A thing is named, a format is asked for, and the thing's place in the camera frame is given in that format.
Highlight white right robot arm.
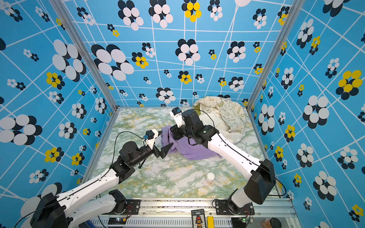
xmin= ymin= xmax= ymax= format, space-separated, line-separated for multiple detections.
xmin=170 ymin=107 xmax=276 ymax=215

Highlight small white round container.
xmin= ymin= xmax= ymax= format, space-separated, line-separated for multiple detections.
xmin=206 ymin=172 xmax=215 ymax=182

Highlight black controller box with buttons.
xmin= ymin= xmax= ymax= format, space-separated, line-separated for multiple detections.
xmin=191 ymin=209 xmax=207 ymax=228

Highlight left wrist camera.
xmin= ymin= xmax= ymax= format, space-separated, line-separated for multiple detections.
xmin=144 ymin=129 xmax=159 ymax=150

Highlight plain cream cloth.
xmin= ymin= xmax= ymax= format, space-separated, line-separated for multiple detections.
xmin=209 ymin=111 xmax=247 ymax=143

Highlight purple cloth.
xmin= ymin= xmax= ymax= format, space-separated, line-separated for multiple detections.
xmin=160 ymin=125 xmax=220 ymax=160

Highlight cream green-printed cloth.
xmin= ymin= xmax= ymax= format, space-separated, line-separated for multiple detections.
xmin=193 ymin=96 xmax=246 ymax=135

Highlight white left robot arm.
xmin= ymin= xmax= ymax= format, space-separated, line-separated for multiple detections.
xmin=30 ymin=141 xmax=173 ymax=228

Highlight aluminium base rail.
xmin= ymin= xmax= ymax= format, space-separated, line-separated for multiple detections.
xmin=91 ymin=198 xmax=301 ymax=228

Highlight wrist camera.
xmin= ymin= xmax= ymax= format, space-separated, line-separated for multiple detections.
xmin=170 ymin=107 xmax=185 ymax=127
xmin=144 ymin=129 xmax=159 ymax=150

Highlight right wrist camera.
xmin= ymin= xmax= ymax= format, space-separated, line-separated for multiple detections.
xmin=170 ymin=107 xmax=185 ymax=127

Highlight black round cap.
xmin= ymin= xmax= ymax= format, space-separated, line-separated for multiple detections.
xmin=270 ymin=218 xmax=282 ymax=228

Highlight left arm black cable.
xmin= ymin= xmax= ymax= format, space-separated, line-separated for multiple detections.
xmin=12 ymin=131 xmax=146 ymax=228

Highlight left aluminium corner post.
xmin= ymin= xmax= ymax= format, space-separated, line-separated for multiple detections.
xmin=50 ymin=1 xmax=118 ymax=111

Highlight aluminium corner frame post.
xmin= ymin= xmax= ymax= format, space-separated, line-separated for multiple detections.
xmin=247 ymin=0 xmax=305 ymax=110

